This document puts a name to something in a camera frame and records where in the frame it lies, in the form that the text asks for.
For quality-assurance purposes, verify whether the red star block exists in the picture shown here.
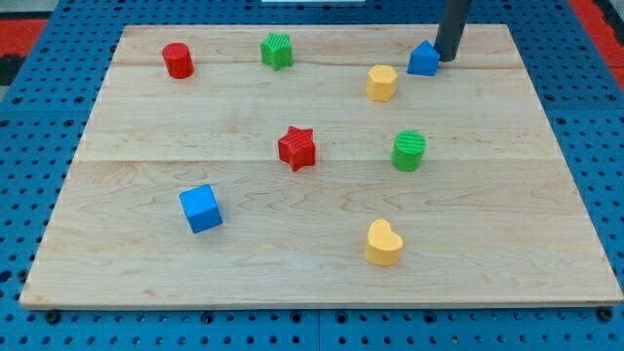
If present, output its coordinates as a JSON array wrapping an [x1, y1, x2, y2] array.
[[278, 126, 316, 172]]

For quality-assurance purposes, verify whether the blue cube block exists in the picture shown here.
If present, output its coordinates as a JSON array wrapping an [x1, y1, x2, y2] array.
[[178, 184, 223, 234]]

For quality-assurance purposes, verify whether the green star block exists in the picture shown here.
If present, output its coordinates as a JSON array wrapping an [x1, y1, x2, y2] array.
[[260, 32, 293, 71]]

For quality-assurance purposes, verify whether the light wooden board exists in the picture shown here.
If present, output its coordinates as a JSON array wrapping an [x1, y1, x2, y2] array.
[[20, 24, 623, 310]]

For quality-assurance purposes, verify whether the green cylinder block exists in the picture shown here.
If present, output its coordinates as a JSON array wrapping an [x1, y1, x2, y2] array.
[[391, 130, 427, 172]]

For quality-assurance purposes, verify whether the yellow heart block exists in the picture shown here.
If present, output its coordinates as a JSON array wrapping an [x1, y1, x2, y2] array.
[[365, 219, 404, 266]]

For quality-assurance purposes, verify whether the yellow hexagon block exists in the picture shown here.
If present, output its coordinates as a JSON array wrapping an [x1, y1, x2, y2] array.
[[366, 64, 398, 102]]

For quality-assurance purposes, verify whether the blue house-shaped block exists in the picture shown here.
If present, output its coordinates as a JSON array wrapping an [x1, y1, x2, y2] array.
[[407, 40, 440, 76]]

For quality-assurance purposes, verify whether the red cylinder block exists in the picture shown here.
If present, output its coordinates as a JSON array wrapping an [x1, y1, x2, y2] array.
[[162, 42, 194, 79]]

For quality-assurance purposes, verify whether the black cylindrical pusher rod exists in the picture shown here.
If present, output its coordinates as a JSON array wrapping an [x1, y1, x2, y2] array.
[[434, 0, 472, 62]]

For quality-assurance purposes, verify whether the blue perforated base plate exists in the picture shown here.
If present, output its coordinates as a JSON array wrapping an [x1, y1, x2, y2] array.
[[1, 1, 623, 350]]

